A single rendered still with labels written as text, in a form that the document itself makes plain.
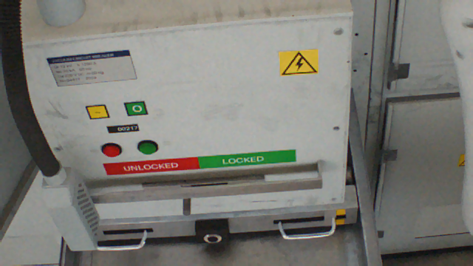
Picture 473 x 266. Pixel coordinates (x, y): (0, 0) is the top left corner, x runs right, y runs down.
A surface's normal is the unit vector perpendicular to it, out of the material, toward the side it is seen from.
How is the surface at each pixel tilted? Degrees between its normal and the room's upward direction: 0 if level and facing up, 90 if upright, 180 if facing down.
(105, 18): 0
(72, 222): 90
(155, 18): 0
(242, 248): 0
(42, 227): 90
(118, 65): 90
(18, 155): 90
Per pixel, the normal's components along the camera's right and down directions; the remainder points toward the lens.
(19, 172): 0.95, 0.18
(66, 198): -0.02, 0.39
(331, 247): -0.09, -0.61
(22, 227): 0.04, 0.79
